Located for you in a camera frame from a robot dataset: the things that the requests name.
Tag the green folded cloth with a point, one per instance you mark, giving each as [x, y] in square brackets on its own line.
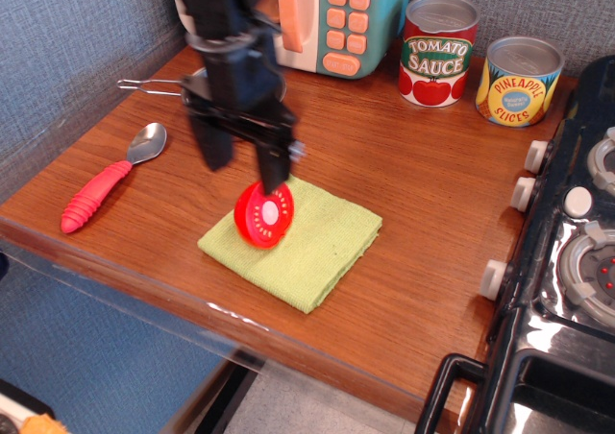
[327, 236]

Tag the red handled metal spoon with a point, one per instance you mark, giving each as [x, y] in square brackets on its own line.
[147, 144]

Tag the tomato sauce can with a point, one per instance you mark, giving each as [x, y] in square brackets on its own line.
[438, 43]

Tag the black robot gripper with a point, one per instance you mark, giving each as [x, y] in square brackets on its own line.
[268, 125]

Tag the small steel pot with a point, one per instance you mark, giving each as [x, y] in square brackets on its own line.
[236, 89]

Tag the red toy tomato half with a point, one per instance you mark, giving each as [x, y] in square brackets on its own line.
[262, 220]

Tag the black toy stove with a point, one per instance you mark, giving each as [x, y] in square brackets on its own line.
[549, 366]

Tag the toy microwave teal and pink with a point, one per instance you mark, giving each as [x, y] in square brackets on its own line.
[338, 38]

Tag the pineapple slices can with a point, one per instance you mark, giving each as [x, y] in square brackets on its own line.
[518, 80]

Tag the orange plush object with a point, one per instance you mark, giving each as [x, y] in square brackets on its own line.
[42, 424]

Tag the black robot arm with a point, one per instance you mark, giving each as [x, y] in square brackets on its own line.
[214, 19]

